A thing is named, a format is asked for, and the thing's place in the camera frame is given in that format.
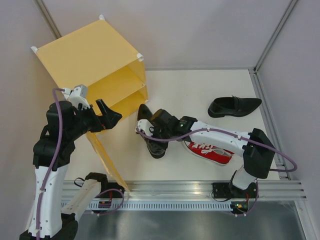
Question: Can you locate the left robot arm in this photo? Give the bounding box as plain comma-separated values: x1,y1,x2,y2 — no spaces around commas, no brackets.
19,99,122,240

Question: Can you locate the red canvas sneaker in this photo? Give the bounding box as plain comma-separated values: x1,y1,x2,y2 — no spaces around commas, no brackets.
182,141,234,166

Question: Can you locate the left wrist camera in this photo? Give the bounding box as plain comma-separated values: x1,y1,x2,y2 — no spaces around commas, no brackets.
63,84,92,111

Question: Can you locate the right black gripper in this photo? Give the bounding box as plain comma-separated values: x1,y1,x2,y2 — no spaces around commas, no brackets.
145,125,173,151

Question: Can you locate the aluminium front rail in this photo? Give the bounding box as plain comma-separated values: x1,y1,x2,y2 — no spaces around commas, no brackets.
59,180,308,201

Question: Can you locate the aluminium frame post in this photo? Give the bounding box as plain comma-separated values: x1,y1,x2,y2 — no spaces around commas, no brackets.
34,0,62,39
252,0,300,74

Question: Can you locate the white slotted cable duct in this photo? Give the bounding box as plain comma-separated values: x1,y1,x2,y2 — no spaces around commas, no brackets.
85,200,233,212

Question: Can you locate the black loafer shoe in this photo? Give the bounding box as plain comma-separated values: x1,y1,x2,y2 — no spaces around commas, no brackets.
207,96,262,118
136,104,168,159

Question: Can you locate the aluminium frame post right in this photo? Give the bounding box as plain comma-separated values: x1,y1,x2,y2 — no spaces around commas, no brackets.
252,0,300,74

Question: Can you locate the yellow shoe cabinet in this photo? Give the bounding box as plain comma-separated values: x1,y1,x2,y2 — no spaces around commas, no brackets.
31,15,149,118

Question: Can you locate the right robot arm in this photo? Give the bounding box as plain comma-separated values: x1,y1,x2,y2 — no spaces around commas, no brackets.
136,109,275,198

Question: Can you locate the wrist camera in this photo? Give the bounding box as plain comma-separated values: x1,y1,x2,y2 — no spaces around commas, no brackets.
63,84,92,111
135,119,154,136

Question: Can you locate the yellow cabinet door panel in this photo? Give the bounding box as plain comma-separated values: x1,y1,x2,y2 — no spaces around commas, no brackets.
85,132,130,191

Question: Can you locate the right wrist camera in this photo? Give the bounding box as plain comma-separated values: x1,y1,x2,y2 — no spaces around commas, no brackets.
135,119,154,136

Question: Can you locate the aluminium frame post left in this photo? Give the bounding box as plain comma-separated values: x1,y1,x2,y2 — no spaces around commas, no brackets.
34,0,62,39

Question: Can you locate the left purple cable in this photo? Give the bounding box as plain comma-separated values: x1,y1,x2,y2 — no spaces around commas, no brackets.
34,87,66,231

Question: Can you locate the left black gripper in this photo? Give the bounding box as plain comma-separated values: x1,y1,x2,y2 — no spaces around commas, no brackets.
67,98,122,139

